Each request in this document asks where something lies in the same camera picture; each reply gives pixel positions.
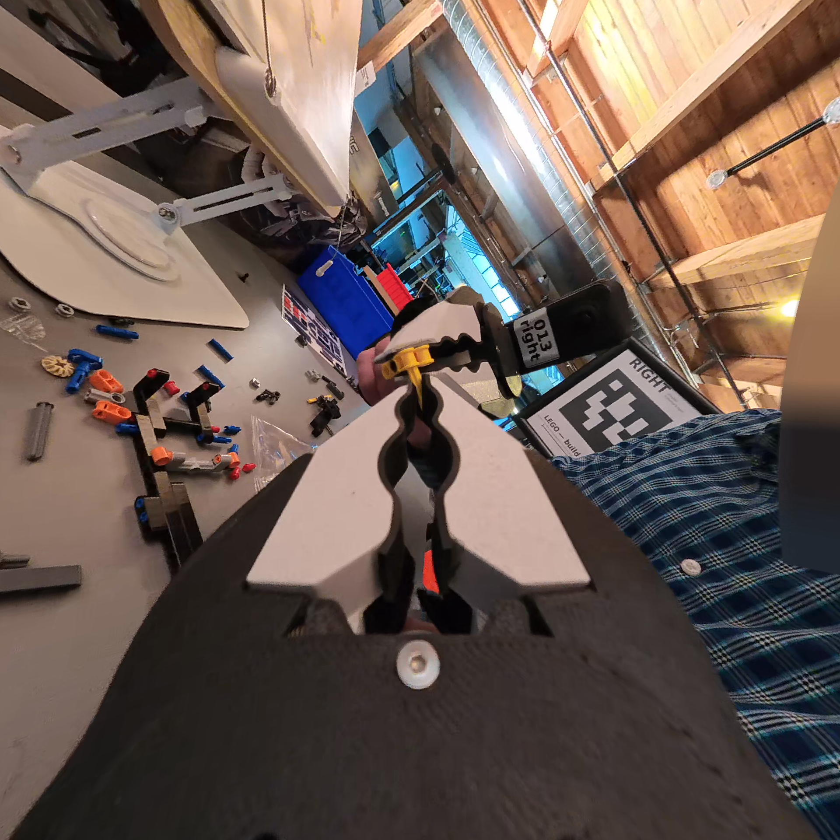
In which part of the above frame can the small clear plastic bag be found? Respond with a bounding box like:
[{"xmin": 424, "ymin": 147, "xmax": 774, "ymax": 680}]
[{"xmin": 0, "ymin": 311, "xmax": 48, "ymax": 352}]

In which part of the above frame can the blue plastic bin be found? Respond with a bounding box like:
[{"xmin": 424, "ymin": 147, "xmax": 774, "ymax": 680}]
[{"xmin": 297, "ymin": 246, "xmax": 395, "ymax": 361}]

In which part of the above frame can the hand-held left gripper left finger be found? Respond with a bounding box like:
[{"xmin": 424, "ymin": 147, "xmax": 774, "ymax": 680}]
[{"xmin": 245, "ymin": 386, "xmax": 411, "ymax": 634}]

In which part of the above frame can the long black lego beam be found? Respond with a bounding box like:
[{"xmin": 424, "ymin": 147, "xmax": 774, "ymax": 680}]
[{"xmin": 0, "ymin": 564, "xmax": 83, "ymax": 595}]

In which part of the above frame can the black pipe ceiling light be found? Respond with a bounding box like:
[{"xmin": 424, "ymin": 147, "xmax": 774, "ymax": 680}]
[{"xmin": 705, "ymin": 97, "xmax": 840, "ymax": 191}]

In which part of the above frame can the yellow lego pin connector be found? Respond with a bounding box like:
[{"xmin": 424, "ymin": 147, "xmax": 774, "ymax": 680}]
[{"xmin": 381, "ymin": 344, "xmax": 434, "ymax": 378}]

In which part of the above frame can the person's torso in plaid shirt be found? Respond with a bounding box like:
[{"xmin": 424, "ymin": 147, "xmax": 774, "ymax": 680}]
[{"xmin": 551, "ymin": 410, "xmax": 840, "ymax": 840}]

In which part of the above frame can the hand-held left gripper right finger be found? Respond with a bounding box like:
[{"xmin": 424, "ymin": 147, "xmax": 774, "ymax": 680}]
[{"xmin": 423, "ymin": 377, "xmax": 593, "ymax": 634}]

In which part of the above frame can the black lego frame assembly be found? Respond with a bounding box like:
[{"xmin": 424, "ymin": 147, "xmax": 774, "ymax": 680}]
[{"xmin": 115, "ymin": 367, "xmax": 258, "ymax": 572}]

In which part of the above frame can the silver ventilation duct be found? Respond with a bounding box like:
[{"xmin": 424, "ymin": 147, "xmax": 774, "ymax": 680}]
[{"xmin": 413, "ymin": 0, "xmax": 664, "ymax": 368}]

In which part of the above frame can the lego sticker sheet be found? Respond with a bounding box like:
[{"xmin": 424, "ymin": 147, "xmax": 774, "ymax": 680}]
[{"xmin": 281, "ymin": 283, "xmax": 345, "ymax": 378}]

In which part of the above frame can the instruction booklet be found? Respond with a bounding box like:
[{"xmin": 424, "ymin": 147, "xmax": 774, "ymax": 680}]
[{"xmin": 197, "ymin": 0, "xmax": 365, "ymax": 204}]

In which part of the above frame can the white book stand wooden board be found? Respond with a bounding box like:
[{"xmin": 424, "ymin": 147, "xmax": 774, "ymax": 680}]
[{"xmin": 0, "ymin": 0, "xmax": 365, "ymax": 329}]

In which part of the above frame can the clear plastic zip bag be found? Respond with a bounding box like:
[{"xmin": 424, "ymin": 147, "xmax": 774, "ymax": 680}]
[{"xmin": 249, "ymin": 415, "xmax": 316, "ymax": 493}]

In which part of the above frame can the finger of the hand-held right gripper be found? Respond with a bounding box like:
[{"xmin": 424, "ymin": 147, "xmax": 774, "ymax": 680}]
[{"xmin": 389, "ymin": 285, "xmax": 508, "ymax": 385}]

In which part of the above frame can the black lego rack assembly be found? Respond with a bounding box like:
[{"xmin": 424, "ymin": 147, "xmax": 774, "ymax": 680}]
[{"xmin": 307, "ymin": 390, "xmax": 347, "ymax": 438}]

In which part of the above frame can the grey lego liftarm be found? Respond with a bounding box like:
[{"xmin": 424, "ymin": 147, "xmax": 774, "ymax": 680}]
[{"xmin": 26, "ymin": 402, "xmax": 55, "ymax": 462}]

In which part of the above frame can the red plastic bin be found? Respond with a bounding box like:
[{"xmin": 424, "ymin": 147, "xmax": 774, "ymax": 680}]
[{"xmin": 377, "ymin": 262, "xmax": 416, "ymax": 316}]

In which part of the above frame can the person's right hand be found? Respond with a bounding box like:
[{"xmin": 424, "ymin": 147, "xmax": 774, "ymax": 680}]
[{"xmin": 356, "ymin": 344, "xmax": 411, "ymax": 409}]

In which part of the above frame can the framed marker sign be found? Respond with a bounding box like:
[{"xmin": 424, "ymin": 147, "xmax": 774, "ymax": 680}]
[{"xmin": 512, "ymin": 338, "xmax": 719, "ymax": 460}]

